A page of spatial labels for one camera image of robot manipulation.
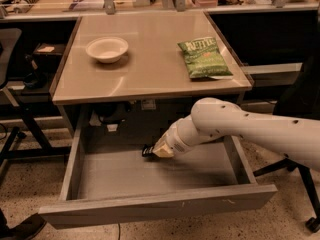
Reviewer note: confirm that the white paper bowl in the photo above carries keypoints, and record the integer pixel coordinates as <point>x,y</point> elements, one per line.
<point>107,49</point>

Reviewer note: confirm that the black rxbar chocolate bar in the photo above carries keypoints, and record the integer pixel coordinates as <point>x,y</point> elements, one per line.
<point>147,151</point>

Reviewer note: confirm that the green kettle chips bag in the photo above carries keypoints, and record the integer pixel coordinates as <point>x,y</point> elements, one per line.
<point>203,59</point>

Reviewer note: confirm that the grey office chair left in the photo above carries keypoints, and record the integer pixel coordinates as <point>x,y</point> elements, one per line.
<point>8,40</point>

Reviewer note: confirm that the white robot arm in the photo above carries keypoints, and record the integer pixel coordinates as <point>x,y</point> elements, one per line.
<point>211,118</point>

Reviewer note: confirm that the grey open top drawer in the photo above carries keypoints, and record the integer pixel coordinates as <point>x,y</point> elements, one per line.
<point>108,181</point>

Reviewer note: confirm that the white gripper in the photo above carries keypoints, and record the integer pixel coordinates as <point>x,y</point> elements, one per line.
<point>175,138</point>

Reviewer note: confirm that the black box under desk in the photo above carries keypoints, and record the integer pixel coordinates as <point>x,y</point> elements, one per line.
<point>48,56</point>

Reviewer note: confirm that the black shoe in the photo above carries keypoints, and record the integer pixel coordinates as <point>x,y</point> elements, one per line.
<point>26,230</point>

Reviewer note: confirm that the grey counter cabinet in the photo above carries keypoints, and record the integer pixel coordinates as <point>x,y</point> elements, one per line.
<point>153,68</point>

